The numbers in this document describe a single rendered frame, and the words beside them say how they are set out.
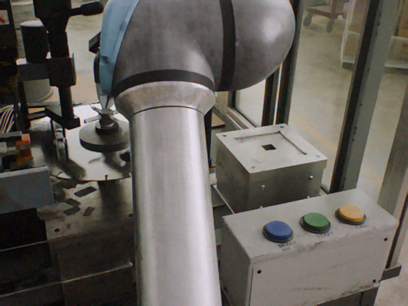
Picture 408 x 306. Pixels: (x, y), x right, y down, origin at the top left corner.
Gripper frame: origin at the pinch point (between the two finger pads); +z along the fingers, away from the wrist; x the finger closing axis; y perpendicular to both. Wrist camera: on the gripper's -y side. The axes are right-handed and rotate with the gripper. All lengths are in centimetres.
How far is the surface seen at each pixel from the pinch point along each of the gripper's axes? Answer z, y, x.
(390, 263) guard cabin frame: 16, 50, 39
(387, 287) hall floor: 39, 13, 141
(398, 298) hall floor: 42, 19, 140
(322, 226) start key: 11, 47, 16
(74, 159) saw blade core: 11.5, 10.1, -9.2
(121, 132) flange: 4.9, 9.0, -0.2
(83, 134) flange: 7.0, 4.4, -5.6
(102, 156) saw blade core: 9.8, 12.5, -5.3
